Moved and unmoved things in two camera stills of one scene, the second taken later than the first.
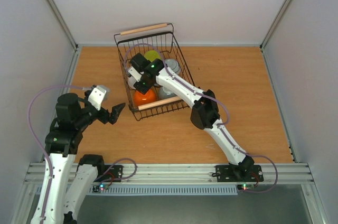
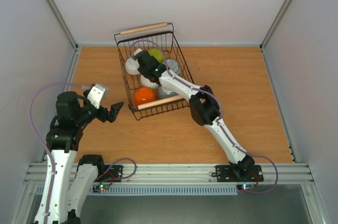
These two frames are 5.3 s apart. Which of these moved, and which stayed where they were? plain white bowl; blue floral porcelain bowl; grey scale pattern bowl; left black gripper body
Moved: plain white bowl
Stayed: grey scale pattern bowl; blue floral porcelain bowl; left black gripper body
